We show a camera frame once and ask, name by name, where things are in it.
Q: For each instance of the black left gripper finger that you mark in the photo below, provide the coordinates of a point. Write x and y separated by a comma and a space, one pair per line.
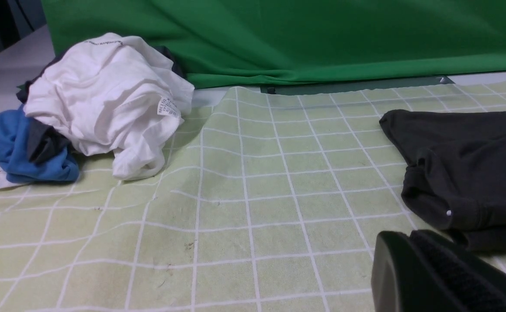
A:
424, 272

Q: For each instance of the dark gray long-sleeved shirt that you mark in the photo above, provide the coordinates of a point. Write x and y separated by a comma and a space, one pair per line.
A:
455, 178

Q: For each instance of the crumpled white shirt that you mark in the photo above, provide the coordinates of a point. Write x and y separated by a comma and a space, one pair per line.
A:
106, 94

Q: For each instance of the green checkered table mat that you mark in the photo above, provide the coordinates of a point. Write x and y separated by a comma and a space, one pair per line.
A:
266, 203

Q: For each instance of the green backdrop cloth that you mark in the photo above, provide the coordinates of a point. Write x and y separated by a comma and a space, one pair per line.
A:
244, 42

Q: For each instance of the dark gray crumpled garment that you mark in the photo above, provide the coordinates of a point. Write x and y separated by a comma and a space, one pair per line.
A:
120, 96

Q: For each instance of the blue garment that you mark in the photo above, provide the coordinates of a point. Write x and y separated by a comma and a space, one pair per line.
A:
33, 152

